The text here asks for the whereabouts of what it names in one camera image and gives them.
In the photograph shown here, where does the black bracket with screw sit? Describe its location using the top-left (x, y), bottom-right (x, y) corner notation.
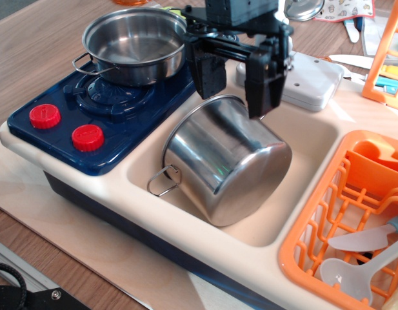
top-left (25, 287), bottom-right (90, 310)

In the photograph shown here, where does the white knife on table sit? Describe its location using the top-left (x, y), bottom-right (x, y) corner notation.
top-left (329, 54), bottom-right (373, 69)

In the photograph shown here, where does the orange upright rack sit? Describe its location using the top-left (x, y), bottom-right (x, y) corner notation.
top-left (362, 1), bottom-right (398, 110)

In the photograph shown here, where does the red stove knob left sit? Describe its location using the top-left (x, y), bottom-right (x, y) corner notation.
top-left (29, 103), bottom-right (61, 129)

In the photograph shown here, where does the steel pot lid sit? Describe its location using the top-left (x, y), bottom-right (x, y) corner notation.
top-left (284, 0), bottom-right (324, 21)

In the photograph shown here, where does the cream toy kitchen sink unit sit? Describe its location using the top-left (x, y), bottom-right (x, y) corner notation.
top-left (0, 80), bottom-right (398, 309)

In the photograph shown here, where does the blue toy stove top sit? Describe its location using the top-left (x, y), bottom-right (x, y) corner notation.
top-left (7, 65), bottom-right (195, 176)

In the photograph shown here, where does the shallow steel pan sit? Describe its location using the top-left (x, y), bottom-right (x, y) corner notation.
top-left (72, 7), bottom-right (186, 87)

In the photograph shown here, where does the white plastic knife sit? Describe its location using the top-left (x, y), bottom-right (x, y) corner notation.
top-left (328, 216), bottom-right (398, 252)

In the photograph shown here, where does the white plastic spoon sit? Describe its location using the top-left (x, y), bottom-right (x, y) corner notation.
top-left (319, 240), bottom-right (398, 304)

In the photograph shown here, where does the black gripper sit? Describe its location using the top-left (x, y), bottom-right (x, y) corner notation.
top-left (181, 1), bottom-right (293, 118)

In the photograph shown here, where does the black cable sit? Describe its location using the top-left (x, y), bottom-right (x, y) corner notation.
top-left (0, 261), bottom-right (28, 310)

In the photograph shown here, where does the red stove knob right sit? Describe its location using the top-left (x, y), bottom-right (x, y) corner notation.
top-left (72, 124), bottom-right (104, 152)

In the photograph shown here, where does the orange dish drying rack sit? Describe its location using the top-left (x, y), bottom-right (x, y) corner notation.
top-left (279, 130), bottom-right (398, 309)

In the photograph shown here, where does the orange cutlery cup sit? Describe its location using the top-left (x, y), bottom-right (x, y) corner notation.
top-left (345, 140), bottom-right (398, 198)

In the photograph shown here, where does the red stove knob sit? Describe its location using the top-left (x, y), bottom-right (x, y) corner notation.
top-left (72, 124), bottom-right (104, 152)
top-left (29, 103), bottom-right (61, 129)

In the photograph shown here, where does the grey faucet base block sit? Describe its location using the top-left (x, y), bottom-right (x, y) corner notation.
top-left (235, 51), bottom-right (345, 112)

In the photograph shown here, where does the tall steel pot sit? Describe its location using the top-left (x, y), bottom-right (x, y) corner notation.
top-left (147, 94), bottom-right (292, 227)

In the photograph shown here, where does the patterned cloth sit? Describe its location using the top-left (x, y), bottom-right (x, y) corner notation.
top-left (314, 0), bottom-right (375, 23)

